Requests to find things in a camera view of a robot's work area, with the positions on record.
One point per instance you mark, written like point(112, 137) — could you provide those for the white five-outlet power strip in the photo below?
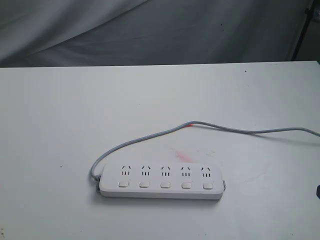
point(162, 181)

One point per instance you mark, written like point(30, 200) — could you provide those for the grey backdrop cloth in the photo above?
point(71, 33)

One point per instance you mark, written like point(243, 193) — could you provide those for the dark object at table edge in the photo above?
point(318, 191)

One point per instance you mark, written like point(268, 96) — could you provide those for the black tripod stand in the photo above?
point(309, 13)

